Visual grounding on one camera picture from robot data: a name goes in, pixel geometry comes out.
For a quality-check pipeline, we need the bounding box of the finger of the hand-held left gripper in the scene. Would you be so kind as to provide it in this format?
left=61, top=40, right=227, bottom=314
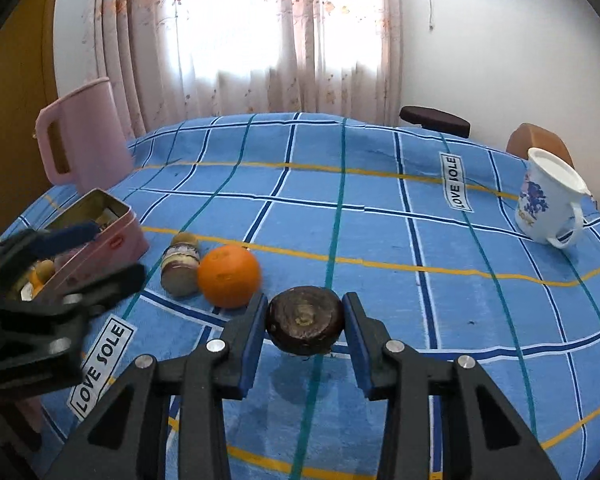
left=30, top=263, right=147, bottom=313
left=0, top=222, right=102, bottom=268

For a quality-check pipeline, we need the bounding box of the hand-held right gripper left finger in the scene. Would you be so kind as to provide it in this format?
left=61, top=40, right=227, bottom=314
left=45, top=291, right=270, bottom=480

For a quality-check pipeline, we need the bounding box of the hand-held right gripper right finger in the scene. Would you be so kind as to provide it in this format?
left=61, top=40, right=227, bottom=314
left=341, top=291, right=562, bottom=480

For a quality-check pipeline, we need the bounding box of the pink metal tin box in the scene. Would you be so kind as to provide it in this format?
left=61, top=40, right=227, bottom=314
left=40, top=188, right=151, bottom=306

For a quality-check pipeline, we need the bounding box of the medium orange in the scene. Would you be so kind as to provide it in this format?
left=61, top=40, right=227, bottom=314
left=25, top=260, right=58, bottom=298

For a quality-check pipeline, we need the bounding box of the dark mangosteen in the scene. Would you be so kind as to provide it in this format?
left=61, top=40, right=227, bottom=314
left=266, top=286, right=345, bottom=356

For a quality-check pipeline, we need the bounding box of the small glass jar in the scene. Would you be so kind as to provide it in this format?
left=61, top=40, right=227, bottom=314
left=160, top=241, right=202, bottom=297

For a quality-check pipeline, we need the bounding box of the large orange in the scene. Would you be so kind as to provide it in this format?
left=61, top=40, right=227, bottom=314
left=196, top=245, right=261, bottom=309

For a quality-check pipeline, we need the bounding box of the pink electric kettle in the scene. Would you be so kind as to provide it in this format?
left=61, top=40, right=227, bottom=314
left=35, top=77, right=135, bottom=195

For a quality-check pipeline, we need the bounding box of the blue plaid tablecloth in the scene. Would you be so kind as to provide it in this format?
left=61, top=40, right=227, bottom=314
left=0, top=111, right=600, bottom=480

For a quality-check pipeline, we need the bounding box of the wooden door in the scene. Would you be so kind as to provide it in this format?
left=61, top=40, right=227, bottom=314
left=0, top=0, right=63, bottom=241

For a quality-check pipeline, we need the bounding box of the white mug with blue print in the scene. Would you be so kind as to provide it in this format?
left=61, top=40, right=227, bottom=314
left=515, top=147, right=593, bottom=250

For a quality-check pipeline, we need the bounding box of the dark round stool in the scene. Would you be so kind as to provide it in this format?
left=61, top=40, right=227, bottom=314
left=399, top=106, right=471, bottom=138

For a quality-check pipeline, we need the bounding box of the sheer floral curtain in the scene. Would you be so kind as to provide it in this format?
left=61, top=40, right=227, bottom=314
left=80, top=0, right=403, bottom=138

